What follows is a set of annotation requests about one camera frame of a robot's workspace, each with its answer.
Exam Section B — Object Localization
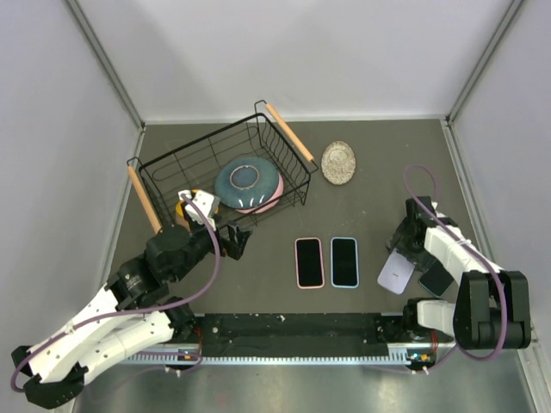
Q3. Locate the lilac phone case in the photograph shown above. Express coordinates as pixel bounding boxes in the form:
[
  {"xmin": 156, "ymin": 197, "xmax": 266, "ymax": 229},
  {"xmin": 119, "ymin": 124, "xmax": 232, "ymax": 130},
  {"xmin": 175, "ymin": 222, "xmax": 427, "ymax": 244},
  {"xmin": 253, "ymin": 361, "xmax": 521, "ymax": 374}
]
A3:
[{"xmin": 377, "ymin": 250, "xmax": 415, "ymax": 295}]

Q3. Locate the teal edged black smartphone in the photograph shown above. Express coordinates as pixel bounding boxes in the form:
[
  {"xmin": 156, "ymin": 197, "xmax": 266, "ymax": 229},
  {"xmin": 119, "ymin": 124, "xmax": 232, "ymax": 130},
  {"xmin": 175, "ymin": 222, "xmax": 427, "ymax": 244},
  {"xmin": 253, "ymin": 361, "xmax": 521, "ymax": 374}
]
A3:
[{"xmin": 419, "ymin": 262, "xmax": 455, "ymax": 298}]

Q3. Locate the dark green smartphone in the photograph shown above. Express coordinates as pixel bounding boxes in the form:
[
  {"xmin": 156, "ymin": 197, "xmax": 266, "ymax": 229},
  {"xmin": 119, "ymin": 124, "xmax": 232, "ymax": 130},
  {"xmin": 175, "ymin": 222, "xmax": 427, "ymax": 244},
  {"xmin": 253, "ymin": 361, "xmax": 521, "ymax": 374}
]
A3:
[{"xmin": 332, "ymin": 238, "xmax": 357, "ymax": 286}]

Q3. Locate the pink phone case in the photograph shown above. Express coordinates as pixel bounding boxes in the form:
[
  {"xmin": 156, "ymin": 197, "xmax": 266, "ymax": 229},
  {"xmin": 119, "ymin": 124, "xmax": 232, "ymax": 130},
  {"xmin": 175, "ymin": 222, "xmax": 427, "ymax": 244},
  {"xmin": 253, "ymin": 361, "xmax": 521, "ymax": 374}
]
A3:
[{"xmin": 294, "ymin": 237, "xmax": 325, "ymax": 290}]

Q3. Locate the light blue phone case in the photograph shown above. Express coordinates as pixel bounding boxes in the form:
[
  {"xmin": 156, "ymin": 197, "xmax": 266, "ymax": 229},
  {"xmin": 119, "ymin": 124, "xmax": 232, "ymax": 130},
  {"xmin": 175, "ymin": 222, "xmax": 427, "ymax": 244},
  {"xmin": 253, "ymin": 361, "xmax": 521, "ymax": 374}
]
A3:
[{"xmin": 330, "ymin": 236, "xmax": 360, "ymax": 289}]

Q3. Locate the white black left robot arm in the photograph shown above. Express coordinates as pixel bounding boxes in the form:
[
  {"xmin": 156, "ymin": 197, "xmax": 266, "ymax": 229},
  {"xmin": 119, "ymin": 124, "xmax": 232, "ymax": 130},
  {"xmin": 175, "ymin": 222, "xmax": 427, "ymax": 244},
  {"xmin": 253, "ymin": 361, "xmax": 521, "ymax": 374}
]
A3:
[{"xmin": 11, "ymin": 222, "xmax": 252, "ymax": 410}]

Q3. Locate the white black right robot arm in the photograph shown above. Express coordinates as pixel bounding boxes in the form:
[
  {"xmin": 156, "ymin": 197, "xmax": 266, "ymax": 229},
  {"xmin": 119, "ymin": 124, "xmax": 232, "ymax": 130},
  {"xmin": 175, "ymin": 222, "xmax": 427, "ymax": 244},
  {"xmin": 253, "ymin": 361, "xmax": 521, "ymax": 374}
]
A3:
[{"xmin": 387, "ymin": 196, "xmax": 531, "ymax": 350}]

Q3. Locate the pink plate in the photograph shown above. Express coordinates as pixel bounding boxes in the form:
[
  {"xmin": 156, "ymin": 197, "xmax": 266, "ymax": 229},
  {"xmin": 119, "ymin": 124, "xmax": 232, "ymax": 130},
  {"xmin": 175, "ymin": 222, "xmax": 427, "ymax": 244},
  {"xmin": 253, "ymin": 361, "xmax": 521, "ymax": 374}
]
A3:
[{"xmin": 237, "ymin": 174, "xmax": 284, "ymax": 214}]

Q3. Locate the blue glazed ceramic plate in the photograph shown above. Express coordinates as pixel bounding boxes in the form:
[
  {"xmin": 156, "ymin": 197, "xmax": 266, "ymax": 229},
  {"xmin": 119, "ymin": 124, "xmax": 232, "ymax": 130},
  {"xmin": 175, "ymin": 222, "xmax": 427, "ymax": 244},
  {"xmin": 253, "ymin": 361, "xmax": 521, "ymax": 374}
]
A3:
[{"xmin": 214, "ymin": 157, "xmax": 280, "ymax": 210}]

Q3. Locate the yellow ribbed bowl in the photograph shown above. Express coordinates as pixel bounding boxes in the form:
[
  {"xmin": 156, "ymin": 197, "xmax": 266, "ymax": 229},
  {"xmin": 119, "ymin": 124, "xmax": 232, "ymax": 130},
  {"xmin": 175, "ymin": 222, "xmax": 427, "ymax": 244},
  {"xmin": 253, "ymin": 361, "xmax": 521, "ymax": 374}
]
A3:
[{"xmin": 176, "ymin": 189, "xmax": 220, "ymax": 219}]

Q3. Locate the speckled oval dish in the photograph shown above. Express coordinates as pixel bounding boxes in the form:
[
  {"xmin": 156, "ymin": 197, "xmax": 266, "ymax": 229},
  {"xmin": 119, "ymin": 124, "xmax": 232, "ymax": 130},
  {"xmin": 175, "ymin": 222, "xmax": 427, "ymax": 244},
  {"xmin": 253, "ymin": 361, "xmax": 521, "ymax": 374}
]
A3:
[{"xmin": 321, "ymin": 141, "xmax": 356, "ymax": 186}]

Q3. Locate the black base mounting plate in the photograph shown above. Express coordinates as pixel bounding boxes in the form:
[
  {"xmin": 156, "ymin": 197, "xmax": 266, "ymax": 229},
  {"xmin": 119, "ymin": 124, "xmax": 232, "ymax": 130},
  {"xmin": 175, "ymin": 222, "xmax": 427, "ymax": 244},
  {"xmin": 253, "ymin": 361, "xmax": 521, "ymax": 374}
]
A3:
[{"xmin": 168, "ymin": 313, "xmax": 433, "ymax": 358}]

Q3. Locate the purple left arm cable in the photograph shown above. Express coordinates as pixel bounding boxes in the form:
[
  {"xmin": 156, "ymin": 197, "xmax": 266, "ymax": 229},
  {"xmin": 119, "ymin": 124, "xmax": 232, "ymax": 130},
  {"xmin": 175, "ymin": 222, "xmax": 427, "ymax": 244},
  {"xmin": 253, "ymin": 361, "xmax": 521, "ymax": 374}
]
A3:
[{"xmin": 9, "ymin": 193, "xmax": 223, "ymax": 392}]

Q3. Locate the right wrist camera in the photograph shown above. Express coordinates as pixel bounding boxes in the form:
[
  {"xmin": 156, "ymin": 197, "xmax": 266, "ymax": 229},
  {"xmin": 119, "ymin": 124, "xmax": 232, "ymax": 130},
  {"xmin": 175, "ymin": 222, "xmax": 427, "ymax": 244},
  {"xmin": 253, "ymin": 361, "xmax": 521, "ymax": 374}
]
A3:
[{"xmin": 431, "ymin": 201, "xmax": 453, "ymax": 225}]

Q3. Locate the black wire dish basket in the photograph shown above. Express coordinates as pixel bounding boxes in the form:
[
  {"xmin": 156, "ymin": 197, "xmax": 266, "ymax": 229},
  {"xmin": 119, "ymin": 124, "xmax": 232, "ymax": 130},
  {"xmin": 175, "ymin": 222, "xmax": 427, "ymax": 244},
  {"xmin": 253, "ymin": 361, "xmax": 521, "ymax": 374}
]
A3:
[{"xmin": 126, "ymin": 100, "xmax": 320, "ymax": 249}]

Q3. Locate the aluminium slotted rail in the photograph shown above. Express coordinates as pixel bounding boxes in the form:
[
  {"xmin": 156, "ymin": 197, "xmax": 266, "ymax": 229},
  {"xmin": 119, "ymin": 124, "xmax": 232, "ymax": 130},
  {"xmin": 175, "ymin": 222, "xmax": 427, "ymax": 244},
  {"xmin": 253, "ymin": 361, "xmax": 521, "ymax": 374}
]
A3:
[{"xmin": 122, "ymin": 346, "xmax": 435, "ymax": 367}]

